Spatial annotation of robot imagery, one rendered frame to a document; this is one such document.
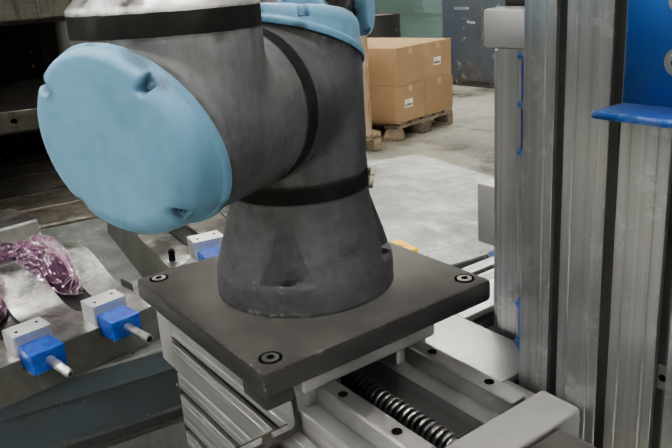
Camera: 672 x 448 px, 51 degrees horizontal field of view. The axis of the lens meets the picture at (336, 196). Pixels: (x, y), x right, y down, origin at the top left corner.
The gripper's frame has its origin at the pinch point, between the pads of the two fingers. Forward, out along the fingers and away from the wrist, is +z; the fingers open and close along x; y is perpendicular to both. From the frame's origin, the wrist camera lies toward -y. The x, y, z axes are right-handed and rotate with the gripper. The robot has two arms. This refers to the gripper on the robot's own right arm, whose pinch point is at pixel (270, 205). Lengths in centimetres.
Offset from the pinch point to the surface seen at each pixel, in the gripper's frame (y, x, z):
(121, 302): 5.5, -25.1, 11.5
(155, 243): -11.6, -15.9, 6.6
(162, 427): -1.8, -18.2, 34.0
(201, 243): 1.2, -12.0, 5.0
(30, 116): -77, -28, -15
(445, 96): -396, 333, -32
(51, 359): 13.8, -35.4, 15.4
